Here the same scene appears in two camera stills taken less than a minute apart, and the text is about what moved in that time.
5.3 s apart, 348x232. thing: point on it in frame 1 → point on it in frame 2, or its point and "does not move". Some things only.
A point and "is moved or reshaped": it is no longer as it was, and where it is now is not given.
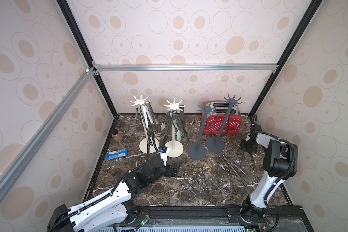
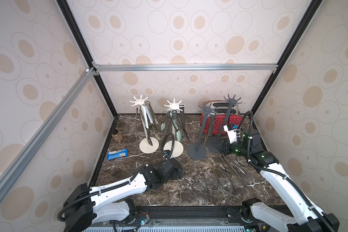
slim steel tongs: (136, 121) does not move
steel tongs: (242, 159) is moved or reshaped
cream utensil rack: (143, 143) does not move
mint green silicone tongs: (163, 124) does not move
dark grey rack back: (195, 151) does not move
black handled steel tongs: (174, 112) → (174, 112)
